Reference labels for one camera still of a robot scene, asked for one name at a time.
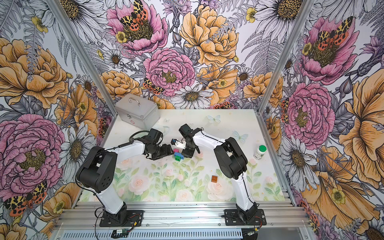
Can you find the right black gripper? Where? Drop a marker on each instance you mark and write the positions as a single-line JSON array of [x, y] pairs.
[[187, 154]]

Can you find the small green circuit board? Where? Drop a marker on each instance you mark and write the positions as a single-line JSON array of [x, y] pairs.
[[119, 233]]

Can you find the orange lego brick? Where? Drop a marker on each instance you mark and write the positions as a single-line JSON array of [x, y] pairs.
[[214, 179]]

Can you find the light blue long lego brick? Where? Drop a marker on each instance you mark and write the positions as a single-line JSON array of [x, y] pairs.
[[178, 155]]

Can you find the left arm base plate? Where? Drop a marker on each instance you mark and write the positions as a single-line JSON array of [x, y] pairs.
[[126, 218]]

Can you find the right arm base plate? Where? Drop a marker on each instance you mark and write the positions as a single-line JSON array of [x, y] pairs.
[[234, 217]]

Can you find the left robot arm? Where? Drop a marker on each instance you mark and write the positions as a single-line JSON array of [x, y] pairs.
[[97, 172]]

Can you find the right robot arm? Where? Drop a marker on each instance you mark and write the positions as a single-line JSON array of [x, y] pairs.
[[232, 162]]

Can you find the silver metal case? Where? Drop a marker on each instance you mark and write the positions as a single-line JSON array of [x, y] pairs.
[[137, 111]]

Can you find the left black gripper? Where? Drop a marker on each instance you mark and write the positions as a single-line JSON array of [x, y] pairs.
[[165, 152]]

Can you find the aluminium front rail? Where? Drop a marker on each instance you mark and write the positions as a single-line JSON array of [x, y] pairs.
[[185, 215]]

